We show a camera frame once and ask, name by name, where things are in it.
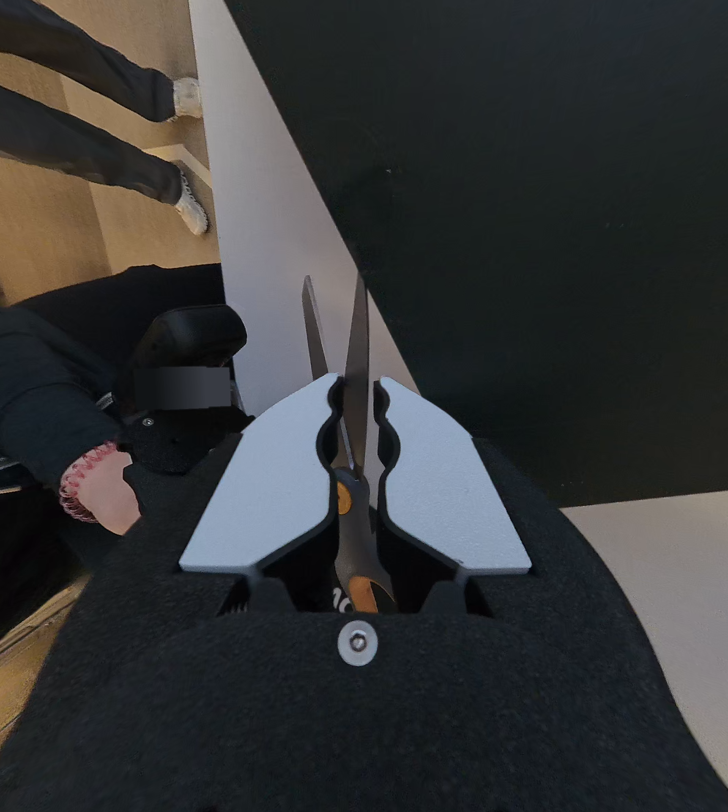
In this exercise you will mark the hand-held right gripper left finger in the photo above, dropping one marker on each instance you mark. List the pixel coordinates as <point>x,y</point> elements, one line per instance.
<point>269,495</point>

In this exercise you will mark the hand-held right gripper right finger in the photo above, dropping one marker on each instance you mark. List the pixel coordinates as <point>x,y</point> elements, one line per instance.
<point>453,501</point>

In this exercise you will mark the grey orange scissors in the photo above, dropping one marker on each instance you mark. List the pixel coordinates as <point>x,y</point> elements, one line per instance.
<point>357,355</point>

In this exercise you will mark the black board panel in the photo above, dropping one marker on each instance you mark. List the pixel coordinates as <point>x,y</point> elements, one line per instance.
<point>529,222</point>

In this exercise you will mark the person's left forearm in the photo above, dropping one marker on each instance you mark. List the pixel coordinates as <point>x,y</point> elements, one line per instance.
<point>21,393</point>

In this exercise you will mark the person's left hand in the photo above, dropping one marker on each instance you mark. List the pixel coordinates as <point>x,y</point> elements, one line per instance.
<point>110,495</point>

